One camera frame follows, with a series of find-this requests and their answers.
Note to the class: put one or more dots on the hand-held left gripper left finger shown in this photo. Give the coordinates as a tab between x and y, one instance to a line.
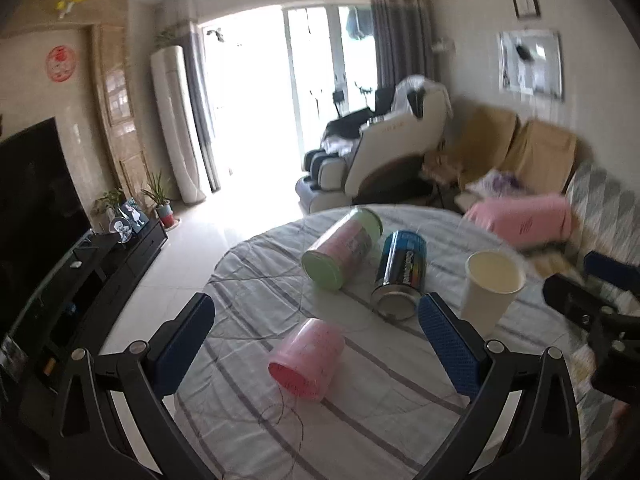
185	340

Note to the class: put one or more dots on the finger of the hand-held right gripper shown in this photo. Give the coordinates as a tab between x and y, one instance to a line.
570	295
607	265

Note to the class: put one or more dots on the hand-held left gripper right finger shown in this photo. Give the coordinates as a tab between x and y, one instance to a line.
450	350

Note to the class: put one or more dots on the pink plastic cup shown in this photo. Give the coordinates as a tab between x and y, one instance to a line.
310	355

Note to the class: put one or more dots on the white paper cup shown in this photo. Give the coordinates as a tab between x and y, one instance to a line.
480	305

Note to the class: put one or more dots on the grey patterned sofa cover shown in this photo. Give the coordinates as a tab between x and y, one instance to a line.
610	210

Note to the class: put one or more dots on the blue metal can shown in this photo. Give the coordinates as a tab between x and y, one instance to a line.
400	265

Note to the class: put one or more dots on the black television cabinet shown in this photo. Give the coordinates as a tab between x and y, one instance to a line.
120	265

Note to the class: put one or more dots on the tan sofa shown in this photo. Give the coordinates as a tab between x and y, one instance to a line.
540	155

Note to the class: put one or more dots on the purple and white pillow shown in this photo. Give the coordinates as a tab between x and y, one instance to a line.
495	184

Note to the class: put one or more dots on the potted plant in red pot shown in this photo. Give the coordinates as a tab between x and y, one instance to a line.
162	205

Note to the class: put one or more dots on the pink and green can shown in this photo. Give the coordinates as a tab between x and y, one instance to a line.
345	247

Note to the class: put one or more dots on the small green potted plant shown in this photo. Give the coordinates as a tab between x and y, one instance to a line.
107	202

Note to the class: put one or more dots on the black television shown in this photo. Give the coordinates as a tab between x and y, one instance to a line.
35	210

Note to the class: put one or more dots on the white massage chair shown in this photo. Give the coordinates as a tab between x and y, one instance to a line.
390	150

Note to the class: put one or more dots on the white standing air conditioner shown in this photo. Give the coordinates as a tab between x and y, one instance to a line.
175	125

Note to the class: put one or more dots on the large silver framed picture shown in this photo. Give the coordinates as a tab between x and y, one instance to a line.
530	62

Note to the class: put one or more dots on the grey patterned curtain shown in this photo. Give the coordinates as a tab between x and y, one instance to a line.
400	25

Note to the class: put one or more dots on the cartoon photo frame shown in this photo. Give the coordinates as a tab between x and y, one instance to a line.
134	216

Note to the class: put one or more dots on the red round wall sticker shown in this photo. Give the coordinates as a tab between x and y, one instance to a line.
61	63

